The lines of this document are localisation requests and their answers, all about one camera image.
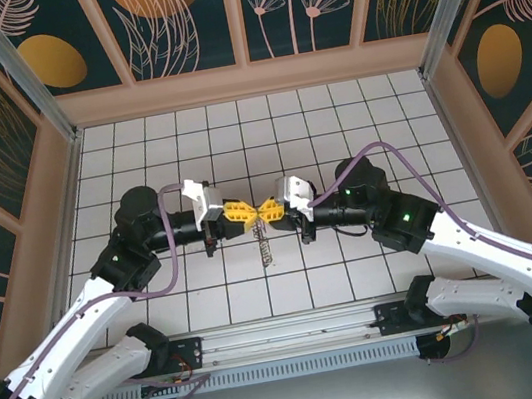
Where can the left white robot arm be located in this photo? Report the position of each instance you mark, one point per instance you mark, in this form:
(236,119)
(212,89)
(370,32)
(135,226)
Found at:
(65,337)

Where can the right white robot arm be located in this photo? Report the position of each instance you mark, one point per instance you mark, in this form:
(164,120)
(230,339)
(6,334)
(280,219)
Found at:
(481,246)

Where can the aluminium table side rail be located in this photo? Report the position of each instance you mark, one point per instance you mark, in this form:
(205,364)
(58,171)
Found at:
(69,220)
(476,176)

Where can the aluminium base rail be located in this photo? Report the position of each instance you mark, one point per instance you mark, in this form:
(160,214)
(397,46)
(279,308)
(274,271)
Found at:
(287,333)

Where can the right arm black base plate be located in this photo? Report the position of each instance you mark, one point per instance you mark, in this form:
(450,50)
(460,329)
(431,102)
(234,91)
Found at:
(391,319)

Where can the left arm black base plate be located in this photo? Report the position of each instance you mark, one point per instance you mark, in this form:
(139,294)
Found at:
(188,349)

